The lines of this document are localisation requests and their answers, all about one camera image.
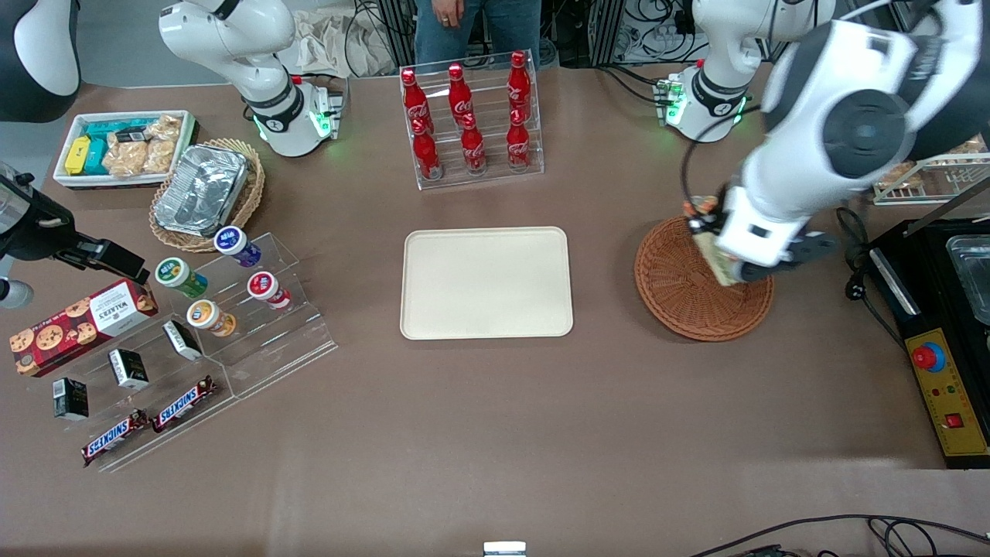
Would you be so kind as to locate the Snickers chocolate bar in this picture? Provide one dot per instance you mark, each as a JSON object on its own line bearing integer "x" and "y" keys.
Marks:
{"x": 114, "y": 438}
{"x": 183, "y": 403}

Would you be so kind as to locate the red lid gum jar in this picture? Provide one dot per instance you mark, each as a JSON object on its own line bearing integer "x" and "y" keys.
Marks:
{"x": 265, "y": 288}

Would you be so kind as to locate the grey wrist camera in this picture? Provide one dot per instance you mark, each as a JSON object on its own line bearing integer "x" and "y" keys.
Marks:
{"x": 812, "y": 249}
{"x": 14, "y": 294}

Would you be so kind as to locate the clear acrylic bottle rack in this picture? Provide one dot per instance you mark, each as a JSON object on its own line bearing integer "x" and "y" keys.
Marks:
{"x": 495, "y": 178}

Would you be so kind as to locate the orange lid gum jar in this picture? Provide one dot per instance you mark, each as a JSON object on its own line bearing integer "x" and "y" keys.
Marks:
{"x": 207, "y": 316}

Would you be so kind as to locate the yellow snack pack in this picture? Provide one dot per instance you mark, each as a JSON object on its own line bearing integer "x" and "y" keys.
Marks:
{"x": 77, "y": 156}

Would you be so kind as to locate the person in blue jeans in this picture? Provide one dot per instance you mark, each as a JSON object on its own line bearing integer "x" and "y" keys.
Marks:
{"x": 503, "y": 27}

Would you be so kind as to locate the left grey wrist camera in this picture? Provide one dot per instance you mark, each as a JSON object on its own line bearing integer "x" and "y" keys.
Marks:
{"x": 812, "y": 249}

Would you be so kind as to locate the cream rectangular serving tray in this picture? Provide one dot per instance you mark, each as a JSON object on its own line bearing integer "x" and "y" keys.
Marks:
{"x": 486, "y": 282}

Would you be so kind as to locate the aluminium foil container stack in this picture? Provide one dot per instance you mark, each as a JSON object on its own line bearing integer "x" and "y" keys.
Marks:
{"x": 201, "y": 189}

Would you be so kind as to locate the red Coca-Cola bottle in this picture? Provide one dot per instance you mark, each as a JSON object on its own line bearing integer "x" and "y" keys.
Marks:
{"x": 473, "y": 148}
{"x": 460, "y": 97}
{"x": 519, "y": 85}
{"x": 427, "y": 155}
{"x": 415, "y": 100}
{"x": 518, "y": 143}

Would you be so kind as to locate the black heating machine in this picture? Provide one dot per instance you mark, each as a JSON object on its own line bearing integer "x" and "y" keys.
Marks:
{"x": 897, "y": 278}

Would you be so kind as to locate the crumpled beige cloth bag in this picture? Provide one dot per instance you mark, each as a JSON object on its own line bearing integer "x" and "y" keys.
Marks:
{"x": 332, "y": 42}

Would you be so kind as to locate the right white Franka arm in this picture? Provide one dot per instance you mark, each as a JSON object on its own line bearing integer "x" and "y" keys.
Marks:
{"x": 232, "y": 46}

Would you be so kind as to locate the small grey white device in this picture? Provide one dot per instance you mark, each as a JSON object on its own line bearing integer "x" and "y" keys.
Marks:
{"x": 504, "y": 549}

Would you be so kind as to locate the teal flat snack box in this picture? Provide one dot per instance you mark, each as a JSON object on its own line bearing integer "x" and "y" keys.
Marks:
{"x": 116, "y": 128}

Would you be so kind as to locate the Walkers shortbread red tartan box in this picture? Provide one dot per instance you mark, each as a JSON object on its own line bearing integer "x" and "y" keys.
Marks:
{"x": 77, "y": 325}

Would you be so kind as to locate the white plastic snack bin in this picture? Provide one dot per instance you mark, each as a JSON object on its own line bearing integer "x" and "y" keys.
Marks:
{"x": 66, "y": 182}

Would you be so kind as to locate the brown round wicker basket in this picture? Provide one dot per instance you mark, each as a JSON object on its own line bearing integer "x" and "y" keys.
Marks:
{"x": 681, "y": 302}

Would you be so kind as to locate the bystander bare hand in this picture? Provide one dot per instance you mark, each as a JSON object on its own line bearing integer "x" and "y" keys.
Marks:
{"x": 448, "y": 11}

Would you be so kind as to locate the clear bag of biscuits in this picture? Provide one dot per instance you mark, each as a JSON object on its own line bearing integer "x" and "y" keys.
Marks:
{"x": 159, "y": 156}
{"x": 166, "y": 128}
{"x": 125, "y": 158}

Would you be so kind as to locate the yellow control panel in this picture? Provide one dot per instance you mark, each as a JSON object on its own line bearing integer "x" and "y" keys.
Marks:
{"x": 947, "y": 402}

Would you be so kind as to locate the light woven wicker basket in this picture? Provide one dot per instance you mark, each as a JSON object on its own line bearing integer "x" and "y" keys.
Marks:
{"x": 251, "y": 186}

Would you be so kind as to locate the purple lid gum jar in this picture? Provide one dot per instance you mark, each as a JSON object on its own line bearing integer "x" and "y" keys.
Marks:
{"x": 232, "y": 241}

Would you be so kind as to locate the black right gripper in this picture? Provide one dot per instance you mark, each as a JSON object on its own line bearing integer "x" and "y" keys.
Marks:
{"x": 35, "y": 230}

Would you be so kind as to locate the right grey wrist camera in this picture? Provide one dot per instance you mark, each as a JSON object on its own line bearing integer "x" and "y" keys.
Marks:
{"x": 14, "y": 294}

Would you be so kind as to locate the red emergency stop button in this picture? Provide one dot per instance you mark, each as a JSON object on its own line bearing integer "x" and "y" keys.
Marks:
{"x": 928, "y": 357}

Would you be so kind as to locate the teal snack pack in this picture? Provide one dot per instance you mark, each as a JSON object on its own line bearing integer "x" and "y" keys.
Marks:
{"x": 96, "y": 156}

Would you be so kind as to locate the small black carton box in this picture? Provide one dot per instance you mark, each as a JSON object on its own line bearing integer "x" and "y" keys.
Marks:
{"x": 70, "y": 398}
{"x": 128, "y": 369}
{"x": 182, "y": 340}

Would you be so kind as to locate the green lid gum jar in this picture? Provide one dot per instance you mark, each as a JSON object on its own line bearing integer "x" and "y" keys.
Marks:
{"x": 176, "y": 274}

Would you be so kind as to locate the left white Franka arm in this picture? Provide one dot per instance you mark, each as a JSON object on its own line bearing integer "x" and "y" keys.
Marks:
{"x": 858, "y": 116}

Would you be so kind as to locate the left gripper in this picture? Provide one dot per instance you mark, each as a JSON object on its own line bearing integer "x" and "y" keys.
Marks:
{"x": 705, "y": 223}

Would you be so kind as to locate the sandwich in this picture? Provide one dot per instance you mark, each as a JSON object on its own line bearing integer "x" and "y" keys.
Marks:
{"x": 711, "y": 255}

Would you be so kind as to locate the clear acrylic stepped display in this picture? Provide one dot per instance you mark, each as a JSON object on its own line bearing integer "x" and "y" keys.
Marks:
{"x": 263, "y": 340}

